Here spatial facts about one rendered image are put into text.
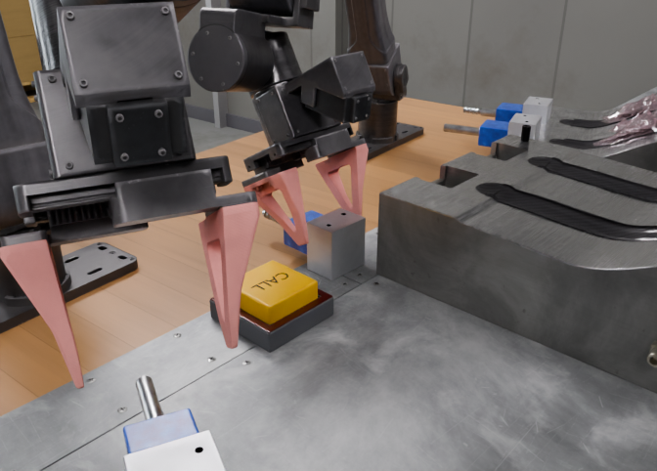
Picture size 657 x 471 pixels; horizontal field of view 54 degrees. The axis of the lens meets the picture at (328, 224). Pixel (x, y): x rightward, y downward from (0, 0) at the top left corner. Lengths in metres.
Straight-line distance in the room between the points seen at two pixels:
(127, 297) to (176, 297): 0.05
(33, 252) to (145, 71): 0.10
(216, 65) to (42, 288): 0.31
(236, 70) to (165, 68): 0.31
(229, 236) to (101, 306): 0.33
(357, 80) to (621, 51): 2.26
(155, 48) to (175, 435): 0.25
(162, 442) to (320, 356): 0.17
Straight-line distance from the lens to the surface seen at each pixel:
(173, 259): 0.71
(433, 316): 0.60
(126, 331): 0.60
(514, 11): 2.91
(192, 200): 0.32
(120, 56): 0.26
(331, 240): 0.62
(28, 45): 4.96
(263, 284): 0.57
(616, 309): 0.54
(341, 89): 0.57
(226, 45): 0.58
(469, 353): 0.56
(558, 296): 0.56
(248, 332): 0.56
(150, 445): 0.42
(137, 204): 0.32
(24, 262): 0.32
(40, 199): 0.33
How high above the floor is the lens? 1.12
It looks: 25 degrees down
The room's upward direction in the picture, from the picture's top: straight up
